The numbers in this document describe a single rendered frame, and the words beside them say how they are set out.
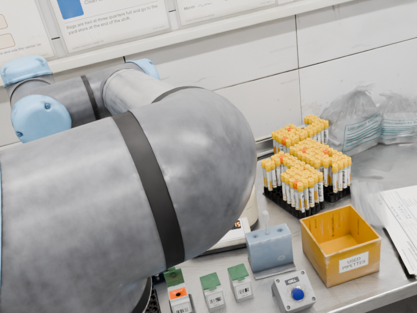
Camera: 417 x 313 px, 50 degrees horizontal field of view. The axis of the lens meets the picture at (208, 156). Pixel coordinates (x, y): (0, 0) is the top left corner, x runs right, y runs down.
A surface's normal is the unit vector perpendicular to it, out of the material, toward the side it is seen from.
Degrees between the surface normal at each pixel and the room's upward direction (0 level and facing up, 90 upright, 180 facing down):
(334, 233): 90
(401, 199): 1
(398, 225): 1
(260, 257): 90
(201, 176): 61
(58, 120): 90
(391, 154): 0
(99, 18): 94
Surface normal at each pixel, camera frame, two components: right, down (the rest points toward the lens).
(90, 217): 0.26, -0.07
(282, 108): 0.26, 0.47
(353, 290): -0.16, -0.84
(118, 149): 0.06, -0.53
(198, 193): 0.51, 0.07
